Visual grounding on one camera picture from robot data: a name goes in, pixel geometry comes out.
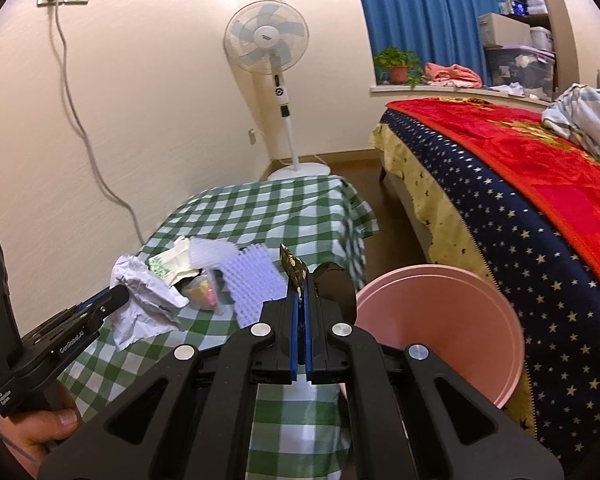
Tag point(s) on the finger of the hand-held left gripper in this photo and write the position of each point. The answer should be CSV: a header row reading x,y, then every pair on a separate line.
x,y
105,302

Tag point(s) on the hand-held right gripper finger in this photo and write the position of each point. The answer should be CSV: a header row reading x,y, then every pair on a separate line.
x,y
295,332
307,332

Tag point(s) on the white paper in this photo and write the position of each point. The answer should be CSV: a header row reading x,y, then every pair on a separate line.
x,y
145,300

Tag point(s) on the white foam net sleeve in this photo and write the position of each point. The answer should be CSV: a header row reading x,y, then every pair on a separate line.
x,y
252,280

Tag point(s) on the dark gold-patterned wrapper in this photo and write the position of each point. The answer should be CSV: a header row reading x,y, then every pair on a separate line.
x,y
292,265

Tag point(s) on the person's left hand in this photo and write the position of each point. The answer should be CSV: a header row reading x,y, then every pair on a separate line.
x,y
35,432

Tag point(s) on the green and white wrapper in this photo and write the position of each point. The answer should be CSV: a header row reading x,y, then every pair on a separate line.
x,y
172,262

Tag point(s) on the clear bag with colourful contents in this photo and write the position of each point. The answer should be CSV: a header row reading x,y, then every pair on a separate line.
x,y
206,292

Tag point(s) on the green checked tablecloth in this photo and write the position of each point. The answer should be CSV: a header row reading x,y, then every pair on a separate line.
x,y
260,215

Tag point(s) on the yellow star-print bed skirt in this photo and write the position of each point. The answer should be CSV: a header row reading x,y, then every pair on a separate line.
x,y
440,220

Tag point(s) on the navy star-print blanket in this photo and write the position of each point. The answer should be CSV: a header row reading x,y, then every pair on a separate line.
x,y
520,270

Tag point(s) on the bed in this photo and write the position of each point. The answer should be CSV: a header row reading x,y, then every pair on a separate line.
x,y
530,235

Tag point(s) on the white windowsill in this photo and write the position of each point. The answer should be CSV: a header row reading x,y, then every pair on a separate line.
x,y
430,91

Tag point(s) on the potted green plant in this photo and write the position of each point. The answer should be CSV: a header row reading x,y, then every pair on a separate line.
x,y
397,65

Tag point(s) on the red blanket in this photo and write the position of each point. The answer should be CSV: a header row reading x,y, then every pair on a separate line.
x,y
545,175

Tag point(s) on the pink folded cloth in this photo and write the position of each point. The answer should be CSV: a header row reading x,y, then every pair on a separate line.
x,y
452,75

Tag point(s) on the white standing fan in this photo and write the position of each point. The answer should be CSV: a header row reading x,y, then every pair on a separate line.
x,y
266,35

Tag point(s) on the clear plastic storage bin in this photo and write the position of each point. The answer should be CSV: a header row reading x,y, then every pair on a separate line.
x,y
517,70

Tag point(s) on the blue curtain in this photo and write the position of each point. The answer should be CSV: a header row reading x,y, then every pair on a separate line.
x,y
430,10

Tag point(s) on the striped grey cloth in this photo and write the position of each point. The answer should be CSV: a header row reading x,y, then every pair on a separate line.
x,y
585,115

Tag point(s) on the grey cardboard box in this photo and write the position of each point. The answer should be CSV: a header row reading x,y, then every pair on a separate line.
x,y
502,29

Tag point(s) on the wooden shelf unit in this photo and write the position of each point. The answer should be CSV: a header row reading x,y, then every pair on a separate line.
x,y
555,10

